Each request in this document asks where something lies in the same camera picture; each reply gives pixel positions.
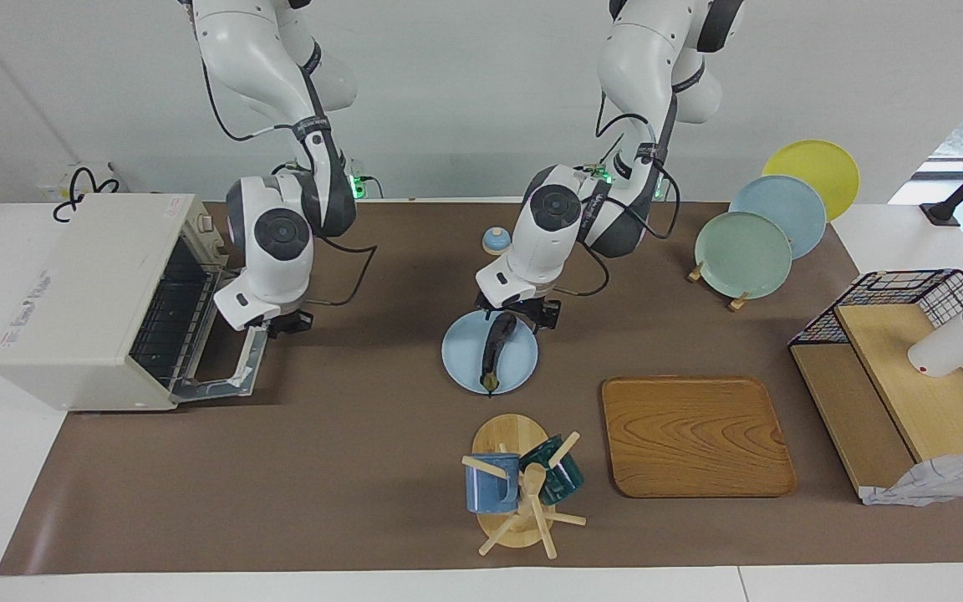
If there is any dark purple eggplant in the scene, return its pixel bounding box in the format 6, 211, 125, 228
480, 312, 519, 395

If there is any light blue serving plate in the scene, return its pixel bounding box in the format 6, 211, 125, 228
441, 309, 540, 395

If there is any toaster oven glass door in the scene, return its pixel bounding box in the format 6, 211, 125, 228
171, 322, 271, 404

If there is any cream toaster oven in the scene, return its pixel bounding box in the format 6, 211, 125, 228
0, 194, 232, 412

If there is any wooden mug tree stand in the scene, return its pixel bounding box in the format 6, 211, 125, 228
461, 413, 588, 559

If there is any brown table mat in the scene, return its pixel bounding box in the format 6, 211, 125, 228
0, 201, 963, 576

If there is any dark green mug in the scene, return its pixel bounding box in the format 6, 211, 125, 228
519, 435, 586, 507

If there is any blue striped mug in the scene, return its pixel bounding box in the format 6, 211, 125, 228
465, 453, 522, 514

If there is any rectangular wooden tray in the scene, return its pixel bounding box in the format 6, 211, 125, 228
601, 375, 798, 499

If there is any wooden plate rack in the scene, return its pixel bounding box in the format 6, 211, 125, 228
687, 261, 750, 312

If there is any pale green plate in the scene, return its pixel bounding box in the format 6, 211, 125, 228
694, 212, 794, 300

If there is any white power strip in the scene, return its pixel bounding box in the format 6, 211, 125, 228
40, 161, 130, 207

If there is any light blue racked plate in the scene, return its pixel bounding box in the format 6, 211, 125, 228
729, 175, 828, 260

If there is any yellow plate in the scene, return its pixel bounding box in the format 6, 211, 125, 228
762, 140, 861, 222

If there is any wooden stepped shelf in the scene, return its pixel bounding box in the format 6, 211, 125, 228
789, 303, 963, 501

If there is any white cup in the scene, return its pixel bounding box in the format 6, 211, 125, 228
907, 311, 963, 378

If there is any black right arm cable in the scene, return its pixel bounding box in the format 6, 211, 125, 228
201, 59, 378, 306

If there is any metal oven wire rack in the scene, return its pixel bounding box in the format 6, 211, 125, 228
132, 251, 223, 387

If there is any black coiled wall cable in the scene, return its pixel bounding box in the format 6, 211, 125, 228
53, 167, 123, 223

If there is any black wire basket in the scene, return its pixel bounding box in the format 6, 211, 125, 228
789, 269, 963, 444

